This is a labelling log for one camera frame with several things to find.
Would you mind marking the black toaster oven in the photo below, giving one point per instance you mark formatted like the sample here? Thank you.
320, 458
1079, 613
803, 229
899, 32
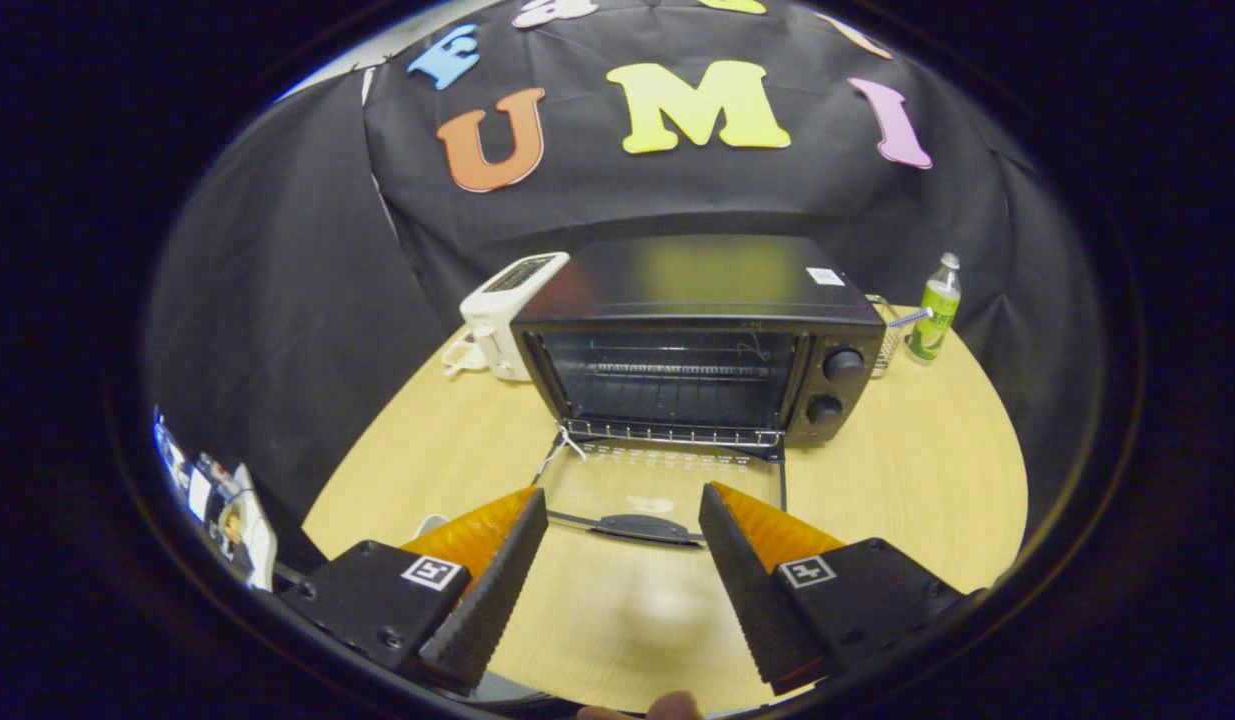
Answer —
697, 280

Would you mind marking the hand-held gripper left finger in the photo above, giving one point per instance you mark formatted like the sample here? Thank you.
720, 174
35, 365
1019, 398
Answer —
497, 600

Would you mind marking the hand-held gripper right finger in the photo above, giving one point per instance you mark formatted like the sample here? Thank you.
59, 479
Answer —
752, 590

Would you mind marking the pile of printed papers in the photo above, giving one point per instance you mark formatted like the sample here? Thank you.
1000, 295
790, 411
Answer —
232, 520

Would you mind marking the green label plastic bottle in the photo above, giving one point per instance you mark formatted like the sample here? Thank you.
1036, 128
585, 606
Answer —
935, 315

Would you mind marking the white toaster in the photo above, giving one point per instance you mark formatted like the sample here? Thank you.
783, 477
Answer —
492, 320

